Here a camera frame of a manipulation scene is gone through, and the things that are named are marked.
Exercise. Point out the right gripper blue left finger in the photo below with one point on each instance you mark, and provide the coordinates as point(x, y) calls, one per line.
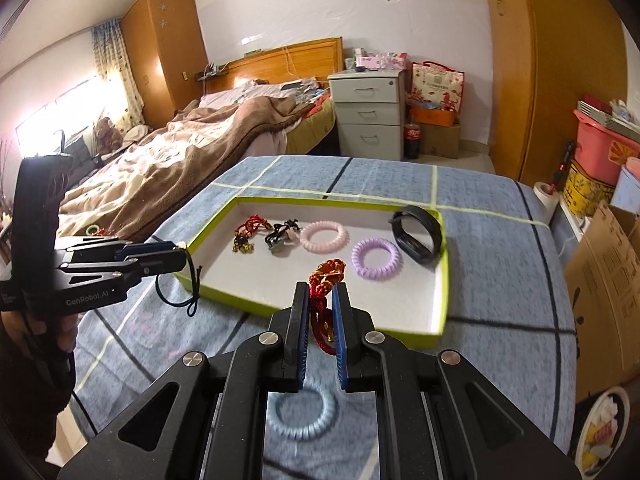
point(295, 340)

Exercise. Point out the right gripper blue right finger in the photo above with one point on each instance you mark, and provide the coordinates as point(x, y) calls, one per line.
point(349, 325)

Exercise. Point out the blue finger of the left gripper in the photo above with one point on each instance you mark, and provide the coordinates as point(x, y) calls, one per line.
point(141, 249)
point(162, 263)

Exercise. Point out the black wristband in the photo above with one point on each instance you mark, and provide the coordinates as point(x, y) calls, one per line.
point(417, 233)

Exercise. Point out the left hand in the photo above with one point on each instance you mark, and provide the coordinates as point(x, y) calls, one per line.
point(18, 325)

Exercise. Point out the brown blanket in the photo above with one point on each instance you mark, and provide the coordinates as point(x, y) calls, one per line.
point(135, 193)

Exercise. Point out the green white tray box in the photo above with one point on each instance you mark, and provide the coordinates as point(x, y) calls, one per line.
point(411, 303)

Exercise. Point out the teddy bear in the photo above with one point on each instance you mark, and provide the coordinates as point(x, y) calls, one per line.
point(106, 137)

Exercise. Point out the blue patterned tablecloth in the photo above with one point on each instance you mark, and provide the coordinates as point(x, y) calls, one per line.
point(508, 308)

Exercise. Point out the cola bottle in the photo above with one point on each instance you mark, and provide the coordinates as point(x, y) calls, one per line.
point(412, 140)

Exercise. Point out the small cardboard box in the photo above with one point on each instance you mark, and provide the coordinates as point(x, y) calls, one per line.
point(440, 141)

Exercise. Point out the patterned curtain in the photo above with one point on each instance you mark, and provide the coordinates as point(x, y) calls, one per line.
point(124, 103)

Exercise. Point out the tall wooden wardrobe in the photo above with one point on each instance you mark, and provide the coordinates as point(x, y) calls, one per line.
point(166, 51)

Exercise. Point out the grey three drawer cabinet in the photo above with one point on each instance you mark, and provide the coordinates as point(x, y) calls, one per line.
point(370, 112)

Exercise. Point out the orange box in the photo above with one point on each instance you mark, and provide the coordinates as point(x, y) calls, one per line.
point(443, 118)

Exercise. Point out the wooden bed headboard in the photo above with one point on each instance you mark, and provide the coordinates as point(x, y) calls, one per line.
point(309, 59)

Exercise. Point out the red white gift bag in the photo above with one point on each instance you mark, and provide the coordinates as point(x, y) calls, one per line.
point(437, 84)

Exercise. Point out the flat cardboard boxes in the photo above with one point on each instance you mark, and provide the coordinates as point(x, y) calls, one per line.
point(602, 280)

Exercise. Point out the pink items on cabinet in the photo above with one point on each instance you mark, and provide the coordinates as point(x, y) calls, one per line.
point(374, 62)

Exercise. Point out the yellow patterned box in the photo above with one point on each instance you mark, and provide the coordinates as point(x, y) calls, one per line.
point(583, 194)

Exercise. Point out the round plate with items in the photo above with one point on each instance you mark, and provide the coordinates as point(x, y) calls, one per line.
point(602, 432)

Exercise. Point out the pink plastic bin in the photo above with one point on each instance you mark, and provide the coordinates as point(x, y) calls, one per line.
point(602, 152)

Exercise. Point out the white blue box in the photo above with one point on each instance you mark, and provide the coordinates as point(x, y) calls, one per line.
point(627, 192)

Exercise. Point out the wooden wardrobe door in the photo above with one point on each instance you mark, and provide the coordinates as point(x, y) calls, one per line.
point(547, 54)

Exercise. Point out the black hair tie pink charm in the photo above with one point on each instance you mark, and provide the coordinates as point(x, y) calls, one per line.
point(283, 234)

